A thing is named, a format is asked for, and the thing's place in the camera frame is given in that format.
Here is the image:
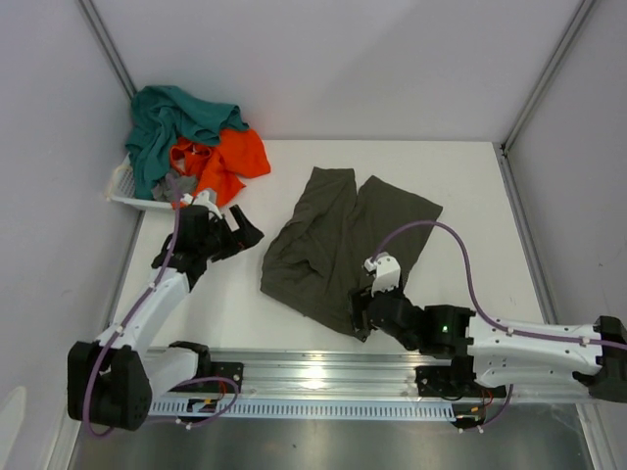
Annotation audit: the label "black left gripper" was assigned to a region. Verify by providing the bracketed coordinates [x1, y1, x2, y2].
[200, 206, 263, 262]

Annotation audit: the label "olive green shorts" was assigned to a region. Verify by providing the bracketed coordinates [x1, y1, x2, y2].
[261, 167, 443, 336]

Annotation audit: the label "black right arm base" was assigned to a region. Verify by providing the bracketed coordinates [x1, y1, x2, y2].
[414, 365, 506, 401]

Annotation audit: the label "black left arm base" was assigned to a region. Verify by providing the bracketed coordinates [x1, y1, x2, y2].
[171, 361, 245, 395]

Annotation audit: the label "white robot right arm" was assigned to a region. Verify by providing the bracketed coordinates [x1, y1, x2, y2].
[350, 288, 626, 402]

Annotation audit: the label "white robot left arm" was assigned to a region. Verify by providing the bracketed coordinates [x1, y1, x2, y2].
[67, 203, 264, 438]

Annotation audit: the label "orange shorts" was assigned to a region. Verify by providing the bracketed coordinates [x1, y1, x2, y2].
[169, 129, 271, 207]

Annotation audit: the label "grey shorts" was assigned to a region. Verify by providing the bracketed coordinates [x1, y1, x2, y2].
[151, 170, 198, 203]

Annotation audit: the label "teal shorts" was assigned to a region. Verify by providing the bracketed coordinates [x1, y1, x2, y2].
[125, 85, 249, 201]

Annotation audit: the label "white plastic laundry basket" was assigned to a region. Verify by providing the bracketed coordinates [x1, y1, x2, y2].
[104, 155, 172, 212]

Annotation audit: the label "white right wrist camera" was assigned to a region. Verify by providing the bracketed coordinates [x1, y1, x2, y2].
[363, 252, 402, 297]

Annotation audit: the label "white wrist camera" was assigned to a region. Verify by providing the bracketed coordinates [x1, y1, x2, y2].
[363, 252, 402, 297]
[171, 189, 223, 219]

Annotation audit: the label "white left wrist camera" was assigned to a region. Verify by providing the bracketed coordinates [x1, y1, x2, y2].
[171, 189, 223, 219]

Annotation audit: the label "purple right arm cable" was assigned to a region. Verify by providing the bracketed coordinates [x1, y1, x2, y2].
[370, 219, 627, 435]

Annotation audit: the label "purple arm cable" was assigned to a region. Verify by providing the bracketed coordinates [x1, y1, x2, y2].
[370, 219, 627, 435]
[82, 205, 241, 438]

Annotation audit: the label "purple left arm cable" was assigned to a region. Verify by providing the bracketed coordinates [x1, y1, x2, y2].
[82, 205, 241, 438]

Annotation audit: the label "aluminium mounting rail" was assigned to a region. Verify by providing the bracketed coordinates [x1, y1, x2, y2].
[146, 348, 602, 403]

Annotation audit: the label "white slotted cable duct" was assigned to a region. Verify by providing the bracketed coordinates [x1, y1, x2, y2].
[148, 397, 478, 422]

